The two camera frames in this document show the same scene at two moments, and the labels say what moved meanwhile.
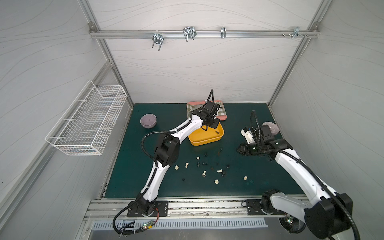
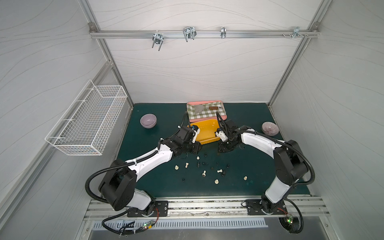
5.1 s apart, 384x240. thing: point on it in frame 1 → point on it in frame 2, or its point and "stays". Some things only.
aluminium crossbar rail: [105, 34] stays
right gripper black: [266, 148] → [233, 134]
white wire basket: [85, 128] stays
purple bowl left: [148, 121] stays
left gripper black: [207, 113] → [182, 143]
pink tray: [196, 105] stays
